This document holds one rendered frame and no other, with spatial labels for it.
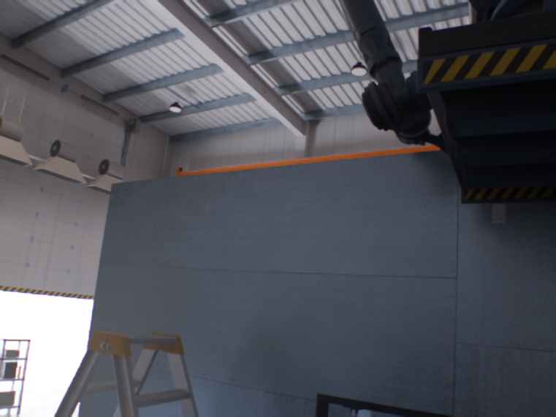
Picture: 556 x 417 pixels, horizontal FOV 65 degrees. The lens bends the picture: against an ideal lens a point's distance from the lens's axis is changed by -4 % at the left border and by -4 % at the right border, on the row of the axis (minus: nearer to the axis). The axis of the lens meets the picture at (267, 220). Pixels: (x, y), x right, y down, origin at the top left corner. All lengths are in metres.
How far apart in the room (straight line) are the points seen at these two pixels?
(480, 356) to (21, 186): 11.15
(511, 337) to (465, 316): 0.18
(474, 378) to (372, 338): 0.43
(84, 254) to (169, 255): 10.34
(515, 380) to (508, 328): 0.19
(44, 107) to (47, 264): 3.90
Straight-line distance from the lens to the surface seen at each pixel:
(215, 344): 2.42
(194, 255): 2.56
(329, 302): 2.10
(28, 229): 12.11
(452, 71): 0.96
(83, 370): 1.95
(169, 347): 2.03
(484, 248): 1.96
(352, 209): 2.12
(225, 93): 12.41
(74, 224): 12.80
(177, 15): 9.21
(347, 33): 9.72
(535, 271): 1.93
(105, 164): 12.71
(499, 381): 1.93
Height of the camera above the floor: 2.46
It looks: 11 degrees up
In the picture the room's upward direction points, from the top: 5 degrees clockwise
